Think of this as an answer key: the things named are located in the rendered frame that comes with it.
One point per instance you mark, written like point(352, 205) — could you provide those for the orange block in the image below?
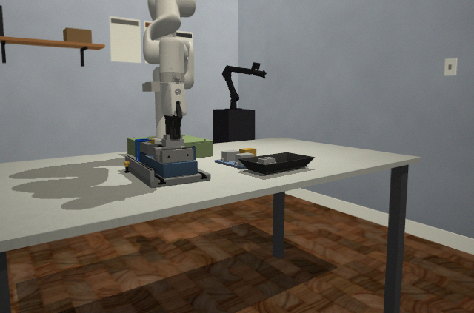
point(249, 150)

